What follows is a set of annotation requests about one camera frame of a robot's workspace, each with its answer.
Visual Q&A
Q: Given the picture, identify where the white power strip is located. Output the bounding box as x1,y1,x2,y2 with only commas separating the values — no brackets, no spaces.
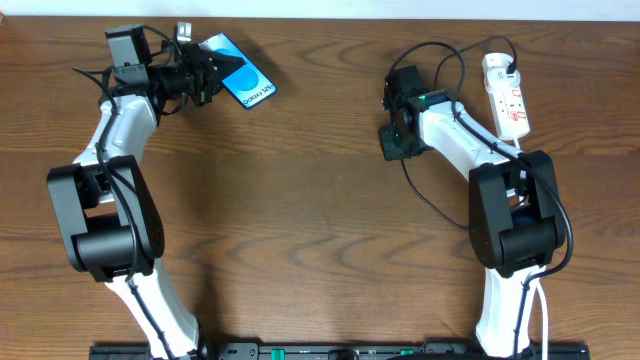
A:
484,68,530,141

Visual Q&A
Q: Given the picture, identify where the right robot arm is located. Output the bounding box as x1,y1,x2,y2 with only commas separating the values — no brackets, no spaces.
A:
379,65,566,358

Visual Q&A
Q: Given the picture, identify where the white charger plug adapter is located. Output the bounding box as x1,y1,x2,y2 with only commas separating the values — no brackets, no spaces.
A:
482,52,520,83

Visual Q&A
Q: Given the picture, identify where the black charging cable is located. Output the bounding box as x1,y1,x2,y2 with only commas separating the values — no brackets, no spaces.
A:
399,35,519,231

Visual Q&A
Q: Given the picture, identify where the blue Samsung smartphone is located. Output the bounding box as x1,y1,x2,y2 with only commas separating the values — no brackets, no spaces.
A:
200,33,277,110

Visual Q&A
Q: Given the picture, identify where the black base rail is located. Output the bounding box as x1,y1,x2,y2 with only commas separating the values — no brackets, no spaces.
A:
88,341,591,360

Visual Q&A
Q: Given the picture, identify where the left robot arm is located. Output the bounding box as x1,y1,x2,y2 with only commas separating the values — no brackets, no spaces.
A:
47,22,248,359

